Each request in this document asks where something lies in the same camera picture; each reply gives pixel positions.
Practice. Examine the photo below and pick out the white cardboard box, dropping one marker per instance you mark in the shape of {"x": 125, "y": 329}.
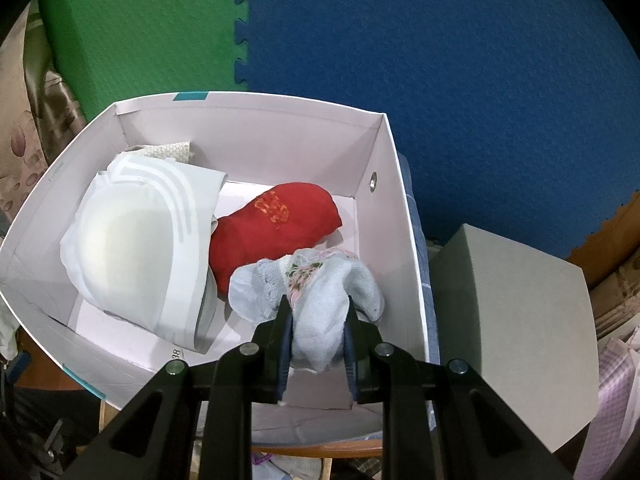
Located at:
{"x": 390, "y": 260}

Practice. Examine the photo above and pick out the lilac plaid bag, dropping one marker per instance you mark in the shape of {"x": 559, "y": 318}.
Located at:
{"x": 615, "y": 400}

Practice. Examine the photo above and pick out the cardboard cartons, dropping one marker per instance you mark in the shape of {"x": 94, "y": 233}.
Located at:
{"x": 620, "y": 300}

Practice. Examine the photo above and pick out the white bra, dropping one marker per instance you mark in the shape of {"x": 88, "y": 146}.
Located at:
{"x": 130, "y": 240}

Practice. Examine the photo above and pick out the white honeycomb patterned pad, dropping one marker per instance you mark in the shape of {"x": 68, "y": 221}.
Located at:
{"x": 162, "y": 151}

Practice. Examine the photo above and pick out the floral pillow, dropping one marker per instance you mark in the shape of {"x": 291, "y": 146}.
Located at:
{"x": 30, "y": 135}

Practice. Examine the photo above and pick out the wooden nightstand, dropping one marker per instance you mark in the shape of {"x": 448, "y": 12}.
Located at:
{"x": 320, "y": 451}

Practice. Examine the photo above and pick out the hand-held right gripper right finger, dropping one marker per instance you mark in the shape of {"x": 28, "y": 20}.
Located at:
{"x": 352, "y": 355}

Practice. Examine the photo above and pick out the blue foam mat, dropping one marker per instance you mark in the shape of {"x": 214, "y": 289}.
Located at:
{"x": 450, "y": 85}

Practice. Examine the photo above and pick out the blue checked cloth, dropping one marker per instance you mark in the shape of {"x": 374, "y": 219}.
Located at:
{"x": 422, "y": 260}

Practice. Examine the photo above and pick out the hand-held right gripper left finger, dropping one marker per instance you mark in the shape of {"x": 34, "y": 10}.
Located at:
{"x": 285, "y": 350}

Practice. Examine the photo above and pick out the light blue underwear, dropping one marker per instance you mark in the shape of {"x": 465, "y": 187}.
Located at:
{"x": 320, "y": 320}

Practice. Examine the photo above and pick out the red underwear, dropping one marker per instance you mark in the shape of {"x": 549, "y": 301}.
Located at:
{"x": 265, "y": 245}

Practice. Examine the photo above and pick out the green foam mat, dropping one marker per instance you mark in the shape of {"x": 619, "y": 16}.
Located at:
{"x": 150, "y": 35}

